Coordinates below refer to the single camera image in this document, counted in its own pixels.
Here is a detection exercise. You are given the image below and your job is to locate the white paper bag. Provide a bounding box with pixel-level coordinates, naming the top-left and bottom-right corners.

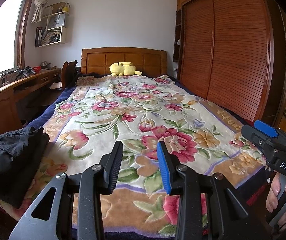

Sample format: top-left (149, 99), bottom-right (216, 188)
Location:
top-left (47, 14), bottom-right (66, 30)

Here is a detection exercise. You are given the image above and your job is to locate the wooden bed headboard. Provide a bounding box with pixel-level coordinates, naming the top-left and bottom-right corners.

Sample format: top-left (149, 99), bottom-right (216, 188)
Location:
top-left (80, 47), bottom-right (168, 78)

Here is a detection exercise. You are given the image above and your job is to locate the row of books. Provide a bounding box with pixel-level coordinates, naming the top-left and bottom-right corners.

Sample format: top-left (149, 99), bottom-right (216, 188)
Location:
top-left (35, 27), bottom-right (62, 47)

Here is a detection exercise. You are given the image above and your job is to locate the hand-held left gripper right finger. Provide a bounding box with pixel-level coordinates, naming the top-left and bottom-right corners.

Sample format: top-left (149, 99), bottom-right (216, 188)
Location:
top-left (157, 141), bottom-right (271, 240)

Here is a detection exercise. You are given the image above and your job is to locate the dark wooden side shelf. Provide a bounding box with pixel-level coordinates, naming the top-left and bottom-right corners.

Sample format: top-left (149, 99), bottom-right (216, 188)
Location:
top-left (173, 9), bottom-right (185, 62)

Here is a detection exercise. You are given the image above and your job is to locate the black device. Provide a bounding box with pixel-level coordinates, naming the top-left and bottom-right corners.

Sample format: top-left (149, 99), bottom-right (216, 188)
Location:
top-left (15, 67), bottom-right (35, 79)

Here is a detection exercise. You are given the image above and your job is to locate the yellow plush toy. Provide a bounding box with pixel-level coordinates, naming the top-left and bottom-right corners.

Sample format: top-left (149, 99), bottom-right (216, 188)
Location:
top-left (109, 61), bottom-right (143, 77)

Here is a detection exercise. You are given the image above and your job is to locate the long wooden desk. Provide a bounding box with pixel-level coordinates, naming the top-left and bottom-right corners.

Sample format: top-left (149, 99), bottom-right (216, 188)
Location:
top-left (0, 67), bottom-right (62, 143)

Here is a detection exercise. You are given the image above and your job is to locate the white wall shelf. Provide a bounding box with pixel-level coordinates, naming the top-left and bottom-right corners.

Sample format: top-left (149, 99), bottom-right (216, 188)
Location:
top-left (35, 1), bottom-right (71, 48)

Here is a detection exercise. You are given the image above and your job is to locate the floral blanket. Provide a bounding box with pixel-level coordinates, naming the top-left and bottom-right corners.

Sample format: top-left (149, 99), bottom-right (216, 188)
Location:
top-left (0, 74), bottom-right (267, 235)

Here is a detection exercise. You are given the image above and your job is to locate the wood-framed window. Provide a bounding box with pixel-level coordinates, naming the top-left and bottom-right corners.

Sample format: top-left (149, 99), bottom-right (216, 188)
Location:
top-left (0, 0), bottom-right (32, 80)

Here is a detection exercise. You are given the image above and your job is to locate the person's right hand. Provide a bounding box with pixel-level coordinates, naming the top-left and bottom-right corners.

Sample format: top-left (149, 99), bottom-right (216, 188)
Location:
top-left (266, 174), bottom-right (286, 215)

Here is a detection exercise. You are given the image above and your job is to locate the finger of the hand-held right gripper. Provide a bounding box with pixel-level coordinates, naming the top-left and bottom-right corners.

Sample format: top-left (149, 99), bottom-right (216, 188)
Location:
top-left (241, 124), bottom-right (276, 156)
top-left (254, 120), bottom-right (286, 143)

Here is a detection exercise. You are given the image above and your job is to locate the navy bed sheet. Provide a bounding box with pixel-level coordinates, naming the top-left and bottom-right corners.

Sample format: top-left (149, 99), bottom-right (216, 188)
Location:
top-left (20, 72), bottom-right (83, 130)

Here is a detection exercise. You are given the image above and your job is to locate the tied cream curtain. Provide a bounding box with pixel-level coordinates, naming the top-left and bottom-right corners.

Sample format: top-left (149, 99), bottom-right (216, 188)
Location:
top-left (31, 0), bottom-right (57, 23)

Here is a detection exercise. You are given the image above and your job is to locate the wooden chair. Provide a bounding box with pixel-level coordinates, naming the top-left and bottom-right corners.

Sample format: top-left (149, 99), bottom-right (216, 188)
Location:
top-left (49, 60), bottom-right (78, 90)

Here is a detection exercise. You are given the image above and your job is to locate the black double-breasted coat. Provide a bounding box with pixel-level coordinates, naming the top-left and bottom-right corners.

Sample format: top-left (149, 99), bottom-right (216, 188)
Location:
top-left (0, 126), bottom-right (50, 178)

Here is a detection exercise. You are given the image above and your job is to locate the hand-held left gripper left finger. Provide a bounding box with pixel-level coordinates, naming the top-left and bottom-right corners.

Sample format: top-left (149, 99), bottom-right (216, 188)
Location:
top-left (8, 141), bottom-right (123, 240)

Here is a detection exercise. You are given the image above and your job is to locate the wooden slatted wardrobe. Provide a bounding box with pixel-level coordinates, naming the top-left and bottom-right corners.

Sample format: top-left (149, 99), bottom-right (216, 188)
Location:
top-left (177, 0), bottom-right (283, 125)

